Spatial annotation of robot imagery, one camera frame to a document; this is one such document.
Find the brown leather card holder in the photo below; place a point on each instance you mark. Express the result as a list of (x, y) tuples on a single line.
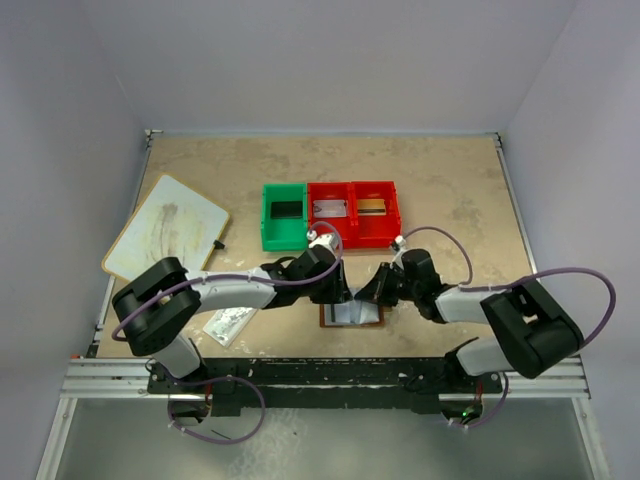
[(380, 321)]

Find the clear plastic packet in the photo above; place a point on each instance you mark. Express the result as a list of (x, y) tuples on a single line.
[(226, 324)]

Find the aluminium frame rail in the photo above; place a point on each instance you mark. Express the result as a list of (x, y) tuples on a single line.
[(106, 379)]

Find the black card in bin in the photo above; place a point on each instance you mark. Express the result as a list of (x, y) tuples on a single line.
[(286, 210)]

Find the silver card in bin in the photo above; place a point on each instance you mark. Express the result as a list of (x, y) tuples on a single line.
[(329, 208)]

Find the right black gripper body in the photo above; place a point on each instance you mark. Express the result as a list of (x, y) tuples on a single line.
[(388, 279)]

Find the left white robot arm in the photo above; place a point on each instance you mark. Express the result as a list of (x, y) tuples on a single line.
[(154, 308)]

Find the green plastic bin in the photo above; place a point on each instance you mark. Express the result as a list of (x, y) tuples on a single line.
[(283, 234)]

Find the red right plastic bin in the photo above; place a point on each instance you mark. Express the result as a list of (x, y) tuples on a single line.
[(376, 232)]

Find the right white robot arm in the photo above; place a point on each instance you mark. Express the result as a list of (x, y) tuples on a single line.
[(531, 331)]

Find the white board yellow rim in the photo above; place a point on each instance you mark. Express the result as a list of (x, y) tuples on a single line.
[(173, 220)]

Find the gold card in bin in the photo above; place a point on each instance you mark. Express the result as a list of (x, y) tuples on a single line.
[(371, 207)]

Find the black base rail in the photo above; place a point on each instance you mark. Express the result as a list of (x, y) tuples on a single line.
[(422, 385)]

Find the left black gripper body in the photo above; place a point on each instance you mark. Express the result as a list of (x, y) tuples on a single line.
[(335, 282)]

